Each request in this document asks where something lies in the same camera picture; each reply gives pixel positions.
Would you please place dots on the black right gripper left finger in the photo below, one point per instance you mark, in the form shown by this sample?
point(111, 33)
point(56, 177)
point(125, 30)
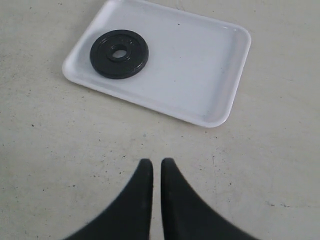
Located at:
point(128, 217)

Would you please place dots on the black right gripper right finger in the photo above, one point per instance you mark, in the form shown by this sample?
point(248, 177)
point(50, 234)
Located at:
point(185, 216)

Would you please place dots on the black weight plate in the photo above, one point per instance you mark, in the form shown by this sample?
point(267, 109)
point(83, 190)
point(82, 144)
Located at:
point(119, 54)

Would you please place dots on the white plastic tray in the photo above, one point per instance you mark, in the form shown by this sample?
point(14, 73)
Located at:
point(194, 67)

